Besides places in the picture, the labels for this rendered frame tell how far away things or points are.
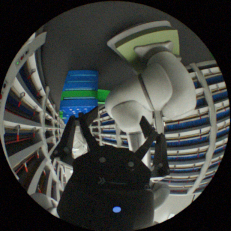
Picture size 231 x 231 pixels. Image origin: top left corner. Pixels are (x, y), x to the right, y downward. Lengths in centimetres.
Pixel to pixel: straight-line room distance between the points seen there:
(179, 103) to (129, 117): 16
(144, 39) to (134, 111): 27
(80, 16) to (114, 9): 18
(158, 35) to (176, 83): 20
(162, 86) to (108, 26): 47
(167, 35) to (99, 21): 36
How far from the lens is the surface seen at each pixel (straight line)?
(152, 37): 31
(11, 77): 45
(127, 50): 30
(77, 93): 55
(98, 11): 54
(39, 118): 93
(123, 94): 23
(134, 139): 26
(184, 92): 19
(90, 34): 55
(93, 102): 51
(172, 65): 23
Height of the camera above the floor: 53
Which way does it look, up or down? 9 degrees down
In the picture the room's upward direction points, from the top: 175 degrees clockwise
